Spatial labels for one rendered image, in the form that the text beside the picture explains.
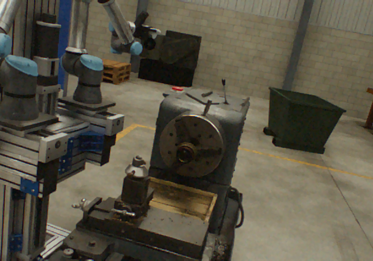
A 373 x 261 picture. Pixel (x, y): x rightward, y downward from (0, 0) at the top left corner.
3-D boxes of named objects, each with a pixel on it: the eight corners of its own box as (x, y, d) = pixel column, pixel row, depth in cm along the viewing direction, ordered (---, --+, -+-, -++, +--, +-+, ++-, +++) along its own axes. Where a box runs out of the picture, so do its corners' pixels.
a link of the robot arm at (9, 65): (30, 96, 141) (32, 61, 138) (-6, 90, 140) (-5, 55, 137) (40, 91, 153) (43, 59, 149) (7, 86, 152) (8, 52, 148)
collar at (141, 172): (129, 166, 129) (130, 158, 129) (151, 171, 128) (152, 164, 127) (121, 174, 122) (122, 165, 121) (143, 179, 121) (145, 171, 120)
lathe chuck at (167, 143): (156, 157, 192) (176, 102, 183) (211, 181, 188) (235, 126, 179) (151, 162, 184) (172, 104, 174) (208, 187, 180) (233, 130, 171)
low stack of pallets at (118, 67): (100, 73, 1032) (102, 58, 1021) (130, 79, 1025) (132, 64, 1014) (83, 78, 912) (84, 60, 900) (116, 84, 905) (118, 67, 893)
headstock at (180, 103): (172, 138, 258) (181, 84, 248) (238, 155, 250) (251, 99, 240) (144, 165, 202) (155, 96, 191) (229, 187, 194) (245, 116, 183)
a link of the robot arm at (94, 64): (86, 84, 184) (89, 57, 181) (71, 78, 192) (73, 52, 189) (105, 84, 194) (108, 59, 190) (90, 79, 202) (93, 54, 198)
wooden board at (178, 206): (144, 182, 180) (146, 174, 179) (216, 201, 174) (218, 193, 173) (121, 208, 151) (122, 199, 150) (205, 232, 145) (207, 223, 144)
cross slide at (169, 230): (99, 203, 140) (100, 192, 139) (207, 233, 133) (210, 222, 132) (77, 223, 124) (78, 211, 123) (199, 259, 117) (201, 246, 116)
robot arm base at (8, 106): (-11, 113, 144) (-11, 88, 142) (17, 108, 158) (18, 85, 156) (20, 122, 140) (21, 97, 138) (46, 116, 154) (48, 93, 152)
